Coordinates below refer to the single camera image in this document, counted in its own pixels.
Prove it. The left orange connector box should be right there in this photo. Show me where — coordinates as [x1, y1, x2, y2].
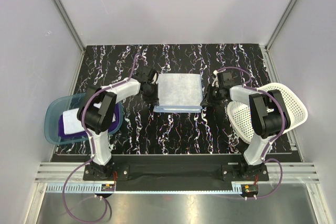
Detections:
[101, 183, 116, 192]

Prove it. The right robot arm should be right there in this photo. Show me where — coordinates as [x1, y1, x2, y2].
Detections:
[201, 67, 290, 180]

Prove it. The orange connector box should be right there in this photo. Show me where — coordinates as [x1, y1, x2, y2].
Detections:
[101, 183, 116, 192]
[242, 184, 259, 194]

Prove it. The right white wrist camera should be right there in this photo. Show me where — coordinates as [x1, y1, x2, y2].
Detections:
[213, 70, 218, 83]

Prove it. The light blue towel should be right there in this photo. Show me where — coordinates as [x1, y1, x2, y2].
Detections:
[153, 73, 203, 113]

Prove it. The right orange connector box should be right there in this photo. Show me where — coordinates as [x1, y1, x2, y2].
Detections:
[242, 184, 259, 194]

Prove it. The purple towel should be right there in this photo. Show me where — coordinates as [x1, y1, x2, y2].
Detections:
[57, 103, 121, 141]

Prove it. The white perforated laundry basket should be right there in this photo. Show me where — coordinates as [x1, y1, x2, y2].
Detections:
[227, 82, 308, 144]

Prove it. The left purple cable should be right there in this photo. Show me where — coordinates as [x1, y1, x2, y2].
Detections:
[61, 53, 148, 221]

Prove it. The white slotted cable duct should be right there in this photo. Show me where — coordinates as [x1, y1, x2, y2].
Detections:
[46, 183, 242, 195]

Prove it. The blue transparent plastic bin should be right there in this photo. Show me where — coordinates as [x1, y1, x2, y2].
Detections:
[44, 92, 124, 145]

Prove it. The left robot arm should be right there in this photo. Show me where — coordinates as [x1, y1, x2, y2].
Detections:
[77, 66, 159, 180]

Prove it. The white towel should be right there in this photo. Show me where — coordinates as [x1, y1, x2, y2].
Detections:
[62, 102, 118, 135]

